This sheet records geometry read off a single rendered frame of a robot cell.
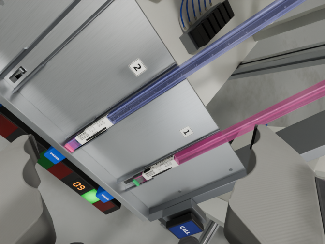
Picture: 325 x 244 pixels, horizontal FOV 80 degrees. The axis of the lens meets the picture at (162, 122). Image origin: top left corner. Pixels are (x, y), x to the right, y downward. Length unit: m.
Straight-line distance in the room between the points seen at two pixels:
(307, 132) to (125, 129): 0.27
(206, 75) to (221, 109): 1.00
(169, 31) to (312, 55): 0.35
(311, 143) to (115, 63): 0.29
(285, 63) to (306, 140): 0.34
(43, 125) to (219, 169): 0.26
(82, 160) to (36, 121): 0.08
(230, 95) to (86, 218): 1.30
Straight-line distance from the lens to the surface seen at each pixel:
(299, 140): 0.35
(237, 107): 1.74
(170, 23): 0.56
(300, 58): 0.62
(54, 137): 0.31
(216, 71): 0.63
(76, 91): 0.28
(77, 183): 0.40
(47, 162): 0.39
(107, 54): 0.25
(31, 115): 0.31
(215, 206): 0.67
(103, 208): 0.44
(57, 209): 1.14
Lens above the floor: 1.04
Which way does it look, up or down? 58 degrees down
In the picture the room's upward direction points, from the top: 95 degrees clockwise
